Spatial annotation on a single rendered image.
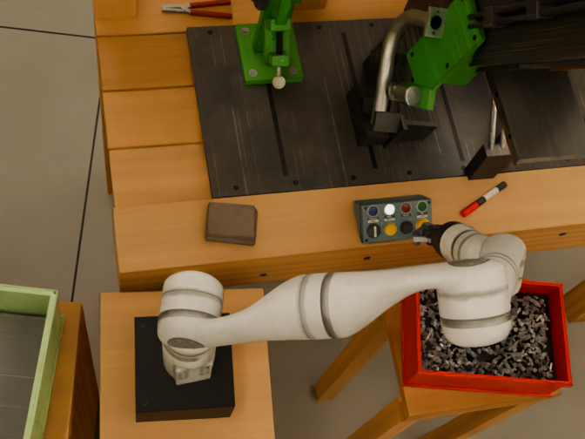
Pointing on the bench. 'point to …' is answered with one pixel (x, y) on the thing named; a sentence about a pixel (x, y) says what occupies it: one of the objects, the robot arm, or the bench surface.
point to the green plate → (448, 50)
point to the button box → (390, 216)
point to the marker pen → (483, 199)
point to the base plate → (329, 118)
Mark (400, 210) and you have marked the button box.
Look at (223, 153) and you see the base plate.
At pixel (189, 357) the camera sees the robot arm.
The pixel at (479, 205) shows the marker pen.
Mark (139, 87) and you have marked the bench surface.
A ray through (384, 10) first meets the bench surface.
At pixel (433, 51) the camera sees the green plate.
